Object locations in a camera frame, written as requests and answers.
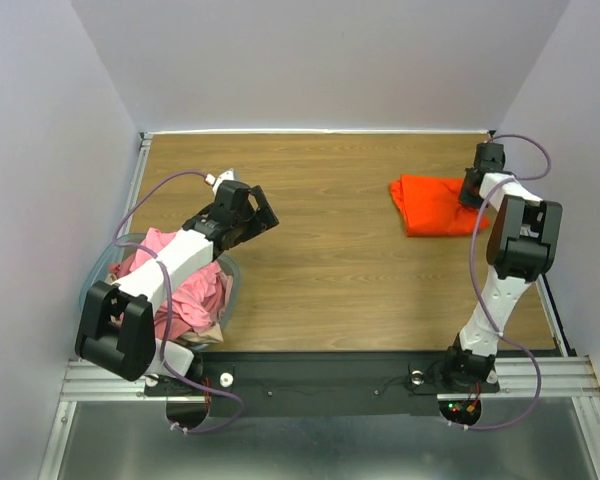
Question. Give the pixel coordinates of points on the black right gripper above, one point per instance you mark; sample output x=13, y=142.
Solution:
x=471, y=188

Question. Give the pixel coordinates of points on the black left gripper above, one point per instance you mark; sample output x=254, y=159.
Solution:
x=264, y=219

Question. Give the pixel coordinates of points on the orange t shirt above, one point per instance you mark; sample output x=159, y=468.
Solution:
x=430, y=206

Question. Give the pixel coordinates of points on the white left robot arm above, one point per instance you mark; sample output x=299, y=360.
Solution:
x=116, y=330

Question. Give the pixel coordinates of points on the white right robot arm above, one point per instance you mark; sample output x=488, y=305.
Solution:
x=521, y=248

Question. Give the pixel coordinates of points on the pink t shirt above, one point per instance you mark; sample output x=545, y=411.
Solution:
x=198, y=303

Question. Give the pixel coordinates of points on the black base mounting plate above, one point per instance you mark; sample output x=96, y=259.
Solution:
x=305, y=384

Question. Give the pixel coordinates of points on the clear plastic basket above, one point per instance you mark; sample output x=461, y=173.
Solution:
x=114, y=254

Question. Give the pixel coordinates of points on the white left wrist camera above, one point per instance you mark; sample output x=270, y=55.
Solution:
x=214, y=182

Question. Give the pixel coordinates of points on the aluminium frame rail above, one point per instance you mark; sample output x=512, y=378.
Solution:
x=82, y=383

